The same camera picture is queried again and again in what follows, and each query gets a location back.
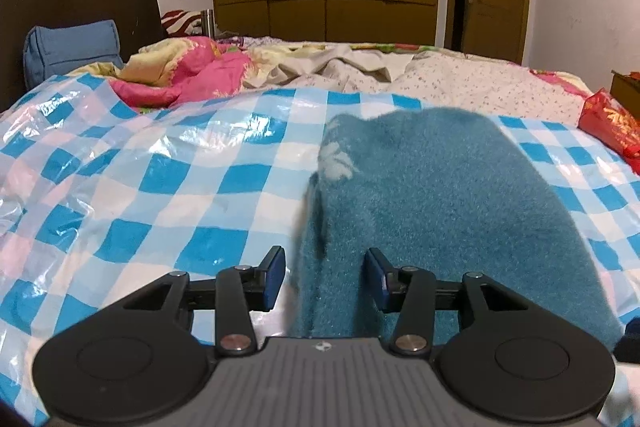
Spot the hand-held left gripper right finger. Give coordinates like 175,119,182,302
362,248,531,356

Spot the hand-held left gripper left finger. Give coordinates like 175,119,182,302
120,245,287,355

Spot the teal fluffy towel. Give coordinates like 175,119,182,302
290,107,623,353

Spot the blue white checked plastic sheet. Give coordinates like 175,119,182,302
0,74,640,427

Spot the crumpled cream cloth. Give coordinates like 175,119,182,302
245,44,416,90

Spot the cream floral bedsheet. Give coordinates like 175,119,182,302
240,36,606,128

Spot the pink floral quilt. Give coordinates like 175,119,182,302
65,36,281,110

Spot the zebra-striped cloth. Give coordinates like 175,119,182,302
161,9,206,38

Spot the red gold-patterned bag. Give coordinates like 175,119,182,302
577,88,640,158

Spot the blue pillow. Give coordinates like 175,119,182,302
22,19,125,88

